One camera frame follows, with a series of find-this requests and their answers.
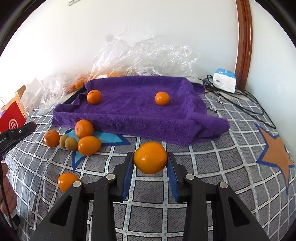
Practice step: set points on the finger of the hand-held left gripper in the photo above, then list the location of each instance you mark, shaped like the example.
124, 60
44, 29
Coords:
20, 131

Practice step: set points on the cardboard box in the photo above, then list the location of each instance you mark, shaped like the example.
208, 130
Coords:
20, 92

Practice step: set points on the red paper bag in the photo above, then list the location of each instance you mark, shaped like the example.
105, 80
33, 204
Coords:
12, 118

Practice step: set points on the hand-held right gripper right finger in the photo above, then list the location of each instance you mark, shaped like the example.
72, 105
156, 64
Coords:
172, 176

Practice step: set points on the crumpled clear plastic bag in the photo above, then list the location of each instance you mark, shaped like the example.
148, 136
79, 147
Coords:
157, 58

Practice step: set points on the blue and white tissue pack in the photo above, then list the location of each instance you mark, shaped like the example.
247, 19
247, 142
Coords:
224, 80

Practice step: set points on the clear plastic bag of oranges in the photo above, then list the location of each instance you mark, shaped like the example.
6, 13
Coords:
69, 81

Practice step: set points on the grey checked bed sheet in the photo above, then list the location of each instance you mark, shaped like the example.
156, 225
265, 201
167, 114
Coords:
231, 150

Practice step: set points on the purple towel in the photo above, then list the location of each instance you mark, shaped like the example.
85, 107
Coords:
129, 109

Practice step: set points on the large orange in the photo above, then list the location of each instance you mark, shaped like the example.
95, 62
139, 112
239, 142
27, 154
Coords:
150, 158

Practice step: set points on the wooden door frame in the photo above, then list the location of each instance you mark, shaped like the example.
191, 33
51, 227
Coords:
244, 41

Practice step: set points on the person's left hand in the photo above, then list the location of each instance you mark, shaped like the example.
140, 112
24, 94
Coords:
8, 194

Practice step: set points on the black plug adapter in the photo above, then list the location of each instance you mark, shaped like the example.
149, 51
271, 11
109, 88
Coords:
207, 81

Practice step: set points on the brown kiwi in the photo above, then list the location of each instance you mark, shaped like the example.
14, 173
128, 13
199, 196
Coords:
62, 141
71, 143

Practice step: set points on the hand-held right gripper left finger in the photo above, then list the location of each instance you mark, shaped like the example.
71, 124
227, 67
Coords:
128, 176

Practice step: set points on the black tray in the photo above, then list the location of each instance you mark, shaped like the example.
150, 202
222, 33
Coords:
72, 97

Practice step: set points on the white plastic bag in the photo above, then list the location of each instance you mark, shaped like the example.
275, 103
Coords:
34, 95

